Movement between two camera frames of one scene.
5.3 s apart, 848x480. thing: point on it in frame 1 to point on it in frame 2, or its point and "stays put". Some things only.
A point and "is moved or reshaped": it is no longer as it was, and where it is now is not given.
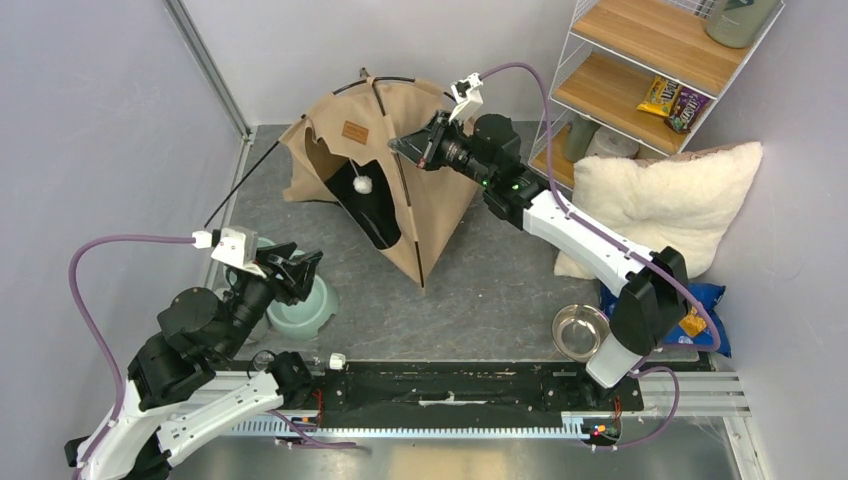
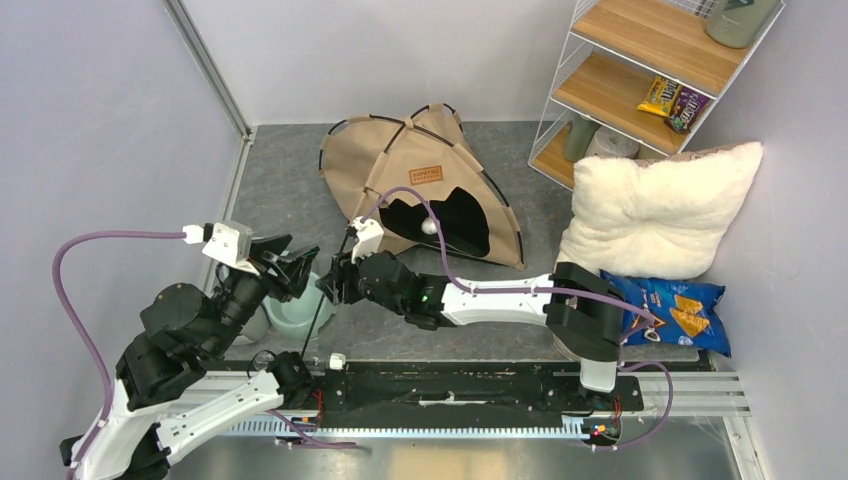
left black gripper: x=300 y=270 stays put
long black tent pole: x=407 y=197 to x=323 y=308
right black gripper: x=423 y=151 to x=332 y=282
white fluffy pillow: x=689 y=200 stays put
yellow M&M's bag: x=661 y=96 stays put
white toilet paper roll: x=606 y=142 stays put
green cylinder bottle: x=579 y=137 stays put
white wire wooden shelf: x=642 y=78 stays put
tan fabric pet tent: x=340 y=153 is moved or reshaped
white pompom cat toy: x=362 y=183 to x=429 y=226
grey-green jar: x=738 y=23 stays put
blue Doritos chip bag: x=692 y=329 stays put
